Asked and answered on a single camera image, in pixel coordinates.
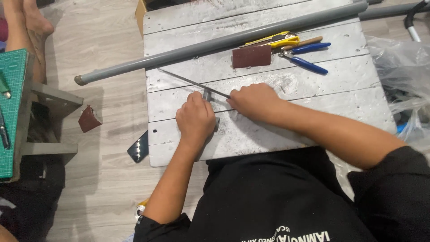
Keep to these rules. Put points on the yellow and white tape roll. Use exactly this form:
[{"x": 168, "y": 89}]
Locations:
[{"x": 141, "y": 210}]

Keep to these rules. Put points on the person's left hand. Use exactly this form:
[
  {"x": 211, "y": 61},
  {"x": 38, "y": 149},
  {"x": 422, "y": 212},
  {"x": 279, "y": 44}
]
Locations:
[{"x": 195, "y": 119}]

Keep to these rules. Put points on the black and white tube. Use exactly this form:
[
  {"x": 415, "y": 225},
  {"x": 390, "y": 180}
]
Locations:
[{"x": 411, "y": 23}]

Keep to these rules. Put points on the grey wooden stool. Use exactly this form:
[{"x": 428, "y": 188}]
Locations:
[{"x": 50, "y": 97}]

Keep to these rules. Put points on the black phone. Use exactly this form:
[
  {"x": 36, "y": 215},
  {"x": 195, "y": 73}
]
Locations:
[{"x": 138, "y": 149}]

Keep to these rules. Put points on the person's right fingers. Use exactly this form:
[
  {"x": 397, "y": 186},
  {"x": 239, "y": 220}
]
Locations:
[{"x": 237, "y": 99}]

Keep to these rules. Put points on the thin metal file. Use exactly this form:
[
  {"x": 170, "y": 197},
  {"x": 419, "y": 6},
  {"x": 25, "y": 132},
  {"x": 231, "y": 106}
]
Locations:
[{"x": 188, "y": 82}]

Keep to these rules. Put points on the short grey pipe piece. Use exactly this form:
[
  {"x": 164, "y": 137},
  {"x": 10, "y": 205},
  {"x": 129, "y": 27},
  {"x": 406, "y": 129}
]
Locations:
[{"x": 207, "y": 95}]

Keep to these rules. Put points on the folded brown sandpaper piece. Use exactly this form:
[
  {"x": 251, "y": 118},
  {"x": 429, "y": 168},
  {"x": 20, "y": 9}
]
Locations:
[{"x": 88, "y": 119}]

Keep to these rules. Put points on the green cutting mat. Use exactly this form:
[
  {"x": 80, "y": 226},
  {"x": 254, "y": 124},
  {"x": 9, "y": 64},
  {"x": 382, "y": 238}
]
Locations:
[{"x": 13, "y": 114}]

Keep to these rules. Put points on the green tool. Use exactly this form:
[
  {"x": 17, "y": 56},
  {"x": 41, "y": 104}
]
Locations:
[{"x": 4, "y": 87}]

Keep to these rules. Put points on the black hand tool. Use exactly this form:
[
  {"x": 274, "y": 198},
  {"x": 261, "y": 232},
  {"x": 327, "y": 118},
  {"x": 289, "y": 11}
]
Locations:
[{"x": 4, "y": 131}]

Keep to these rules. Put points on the long grey plastic pipe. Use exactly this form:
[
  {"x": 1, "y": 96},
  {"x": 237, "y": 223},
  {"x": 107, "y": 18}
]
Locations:
[{"x": 201, "y": 47}]

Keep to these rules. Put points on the person's right hand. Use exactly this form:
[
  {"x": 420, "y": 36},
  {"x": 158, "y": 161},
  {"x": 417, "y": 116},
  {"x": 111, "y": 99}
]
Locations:
[{"x": 258, "y": 100}]

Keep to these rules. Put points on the person's black shirt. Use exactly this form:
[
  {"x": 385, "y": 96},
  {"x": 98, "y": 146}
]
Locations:
[{"x": 285, "y": 201}]

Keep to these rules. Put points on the brown sandpaper sheet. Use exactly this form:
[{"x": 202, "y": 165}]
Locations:
[{"x": 252, "y": 56}]

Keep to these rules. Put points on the cardboard box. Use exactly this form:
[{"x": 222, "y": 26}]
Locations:
[{"x": 140, "y": 15}]

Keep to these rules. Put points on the yellow utility knife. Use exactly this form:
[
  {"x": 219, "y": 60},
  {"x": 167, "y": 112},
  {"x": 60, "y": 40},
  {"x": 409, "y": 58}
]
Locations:
[{"x": 285, "y": 41}]

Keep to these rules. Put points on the person's left fingers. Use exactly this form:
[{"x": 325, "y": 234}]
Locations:
[{"x": 196, "y": 97}]

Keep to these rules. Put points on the clear plastic bag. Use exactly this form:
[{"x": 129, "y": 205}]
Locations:
[{"x": 403, "y": 67}]

